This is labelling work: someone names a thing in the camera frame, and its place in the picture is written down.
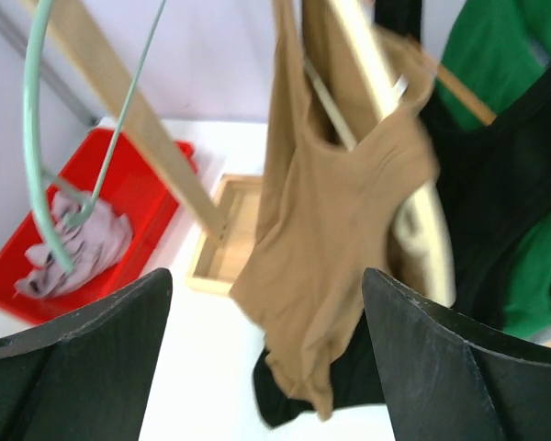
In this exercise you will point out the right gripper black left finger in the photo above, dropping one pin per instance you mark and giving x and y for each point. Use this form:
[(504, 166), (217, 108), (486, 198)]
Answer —
[(86, 375)]

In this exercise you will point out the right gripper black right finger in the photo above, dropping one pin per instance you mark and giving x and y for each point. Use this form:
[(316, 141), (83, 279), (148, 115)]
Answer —
[(448, 377)]

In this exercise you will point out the cream hanger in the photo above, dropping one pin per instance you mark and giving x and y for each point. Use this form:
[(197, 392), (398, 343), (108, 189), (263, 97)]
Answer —
[(373, 86)]

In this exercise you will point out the tan tank top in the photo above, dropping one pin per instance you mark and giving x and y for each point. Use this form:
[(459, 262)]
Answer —
[(322, 222)]

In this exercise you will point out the mauve tank top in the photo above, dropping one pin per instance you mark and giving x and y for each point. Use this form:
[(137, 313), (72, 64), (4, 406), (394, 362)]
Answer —
[(95, 246)]

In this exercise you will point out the mint green hanger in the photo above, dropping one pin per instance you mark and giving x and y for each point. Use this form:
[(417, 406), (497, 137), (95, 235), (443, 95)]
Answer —
[(126, 25)]

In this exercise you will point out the black tank top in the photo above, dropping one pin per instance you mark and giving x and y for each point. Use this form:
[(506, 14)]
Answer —
[(334, 176)]

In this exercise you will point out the orange hanger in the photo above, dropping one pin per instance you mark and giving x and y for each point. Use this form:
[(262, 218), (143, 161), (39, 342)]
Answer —
[(459, 92)]

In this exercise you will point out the green tank top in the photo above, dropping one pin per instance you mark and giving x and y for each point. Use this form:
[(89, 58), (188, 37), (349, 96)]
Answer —
[(498, 49)]

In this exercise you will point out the red plastic bin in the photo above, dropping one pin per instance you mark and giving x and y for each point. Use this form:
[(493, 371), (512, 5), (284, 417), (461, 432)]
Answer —
[(131, 188)]

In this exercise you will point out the wooden clothes rack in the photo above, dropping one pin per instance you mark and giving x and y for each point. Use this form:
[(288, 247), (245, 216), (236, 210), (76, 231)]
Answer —
[(225, 242)]

